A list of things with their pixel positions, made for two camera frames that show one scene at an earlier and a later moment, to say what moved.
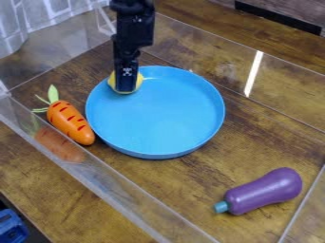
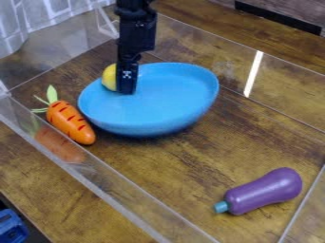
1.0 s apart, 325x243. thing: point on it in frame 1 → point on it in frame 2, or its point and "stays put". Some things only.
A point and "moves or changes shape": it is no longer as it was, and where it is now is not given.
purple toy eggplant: [279, 186] stays put
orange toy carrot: [66, 118] stays put
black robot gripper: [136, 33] stays put
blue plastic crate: [13, 229] stays put
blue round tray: [162, 121] moves or changes shape
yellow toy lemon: [113, 84] moves or changes shape
